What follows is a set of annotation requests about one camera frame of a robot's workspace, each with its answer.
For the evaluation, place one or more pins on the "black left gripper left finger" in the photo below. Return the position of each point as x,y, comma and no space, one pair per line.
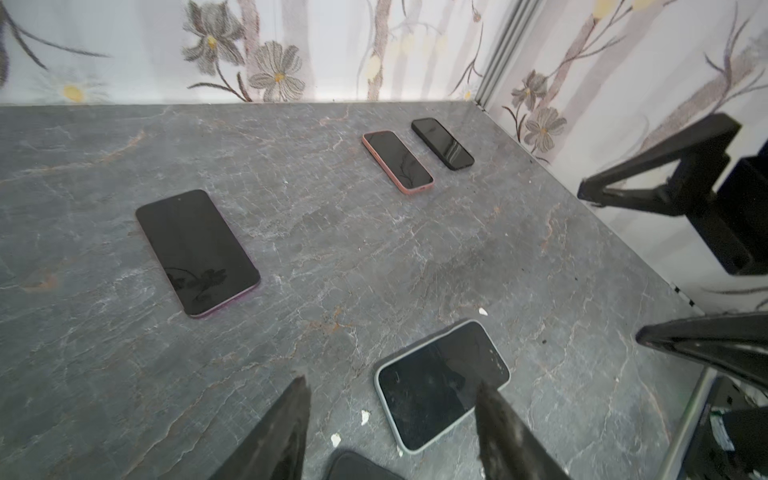
275,448

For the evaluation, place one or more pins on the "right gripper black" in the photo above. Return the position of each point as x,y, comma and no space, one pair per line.
671,179

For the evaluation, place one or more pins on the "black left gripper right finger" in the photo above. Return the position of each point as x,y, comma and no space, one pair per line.
508,449

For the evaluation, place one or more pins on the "black phone case front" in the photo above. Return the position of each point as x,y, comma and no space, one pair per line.
350,465

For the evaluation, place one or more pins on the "black phone case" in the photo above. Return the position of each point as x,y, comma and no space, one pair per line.
350,465
442,143

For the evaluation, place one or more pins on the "light green phone case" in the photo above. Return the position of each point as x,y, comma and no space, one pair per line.
384,390

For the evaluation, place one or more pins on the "small dark phone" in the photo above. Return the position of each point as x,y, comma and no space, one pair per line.
203,260

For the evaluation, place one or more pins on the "purple-edged black phone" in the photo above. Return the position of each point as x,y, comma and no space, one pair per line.
398,162

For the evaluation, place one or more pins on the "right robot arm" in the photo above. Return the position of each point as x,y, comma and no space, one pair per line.
729,438

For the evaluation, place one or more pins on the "aluminium corner frame post right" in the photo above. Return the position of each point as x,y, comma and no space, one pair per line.
514,29

